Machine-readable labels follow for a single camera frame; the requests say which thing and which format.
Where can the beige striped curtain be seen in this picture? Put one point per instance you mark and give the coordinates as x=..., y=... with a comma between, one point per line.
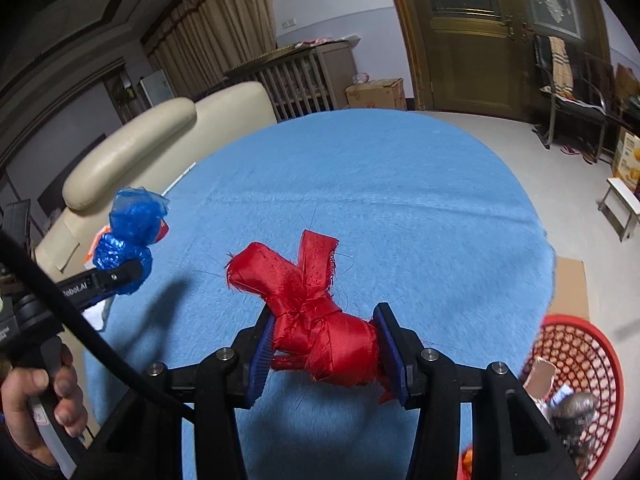
x=210, y=30

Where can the white straw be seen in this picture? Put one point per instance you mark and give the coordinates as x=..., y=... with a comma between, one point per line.
x=181, y=178

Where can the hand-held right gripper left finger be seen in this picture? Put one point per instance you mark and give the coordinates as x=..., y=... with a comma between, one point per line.
x=260, y=360

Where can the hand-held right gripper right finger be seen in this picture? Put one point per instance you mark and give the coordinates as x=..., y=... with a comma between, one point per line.
x=395, y=360

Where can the person's left hand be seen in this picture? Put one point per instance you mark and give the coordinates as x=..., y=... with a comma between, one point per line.
x=25, y=410

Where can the wooden double door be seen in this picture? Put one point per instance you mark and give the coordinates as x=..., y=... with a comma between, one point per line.
x=500, y=35

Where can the small white stool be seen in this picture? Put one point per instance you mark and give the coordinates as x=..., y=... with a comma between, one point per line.
x=622, y=205

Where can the red plastic mesh basket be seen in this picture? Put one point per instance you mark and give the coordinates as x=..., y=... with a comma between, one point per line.
x=585, y=360

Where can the orange printed cardboard box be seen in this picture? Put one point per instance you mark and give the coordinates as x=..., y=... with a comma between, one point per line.
x=627, y=155

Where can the flat cardboard sheet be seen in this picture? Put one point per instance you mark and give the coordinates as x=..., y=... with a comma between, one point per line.
x=570, y=285

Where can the red ribbon cloth bundle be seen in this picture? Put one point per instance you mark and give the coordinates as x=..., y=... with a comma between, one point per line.
x=320, y=320

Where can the blue plastic bag bundle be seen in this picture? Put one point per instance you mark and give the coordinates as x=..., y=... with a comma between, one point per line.
x=132, y=232

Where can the wooden crib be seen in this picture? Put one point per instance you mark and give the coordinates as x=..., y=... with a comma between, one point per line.
x=300, y=82

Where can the white tissue paper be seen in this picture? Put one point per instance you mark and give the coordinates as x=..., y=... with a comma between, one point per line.
x=97, y=316

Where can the brown cardboard box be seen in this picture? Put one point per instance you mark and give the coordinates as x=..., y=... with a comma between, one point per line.
x=376, y=92

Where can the orange and white carton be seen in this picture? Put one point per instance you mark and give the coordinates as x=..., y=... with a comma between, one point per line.
x=89, y=258

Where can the blue tablecloth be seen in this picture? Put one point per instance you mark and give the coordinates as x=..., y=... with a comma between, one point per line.
x=375, y=200

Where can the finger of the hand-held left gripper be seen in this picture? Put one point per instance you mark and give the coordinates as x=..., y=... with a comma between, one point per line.
x=107, y=280

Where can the beige leather sofa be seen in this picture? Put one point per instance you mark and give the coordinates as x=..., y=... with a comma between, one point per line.
x=130, y=135

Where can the dark metal chair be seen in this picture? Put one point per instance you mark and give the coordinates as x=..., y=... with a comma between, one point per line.
x=570, y=95

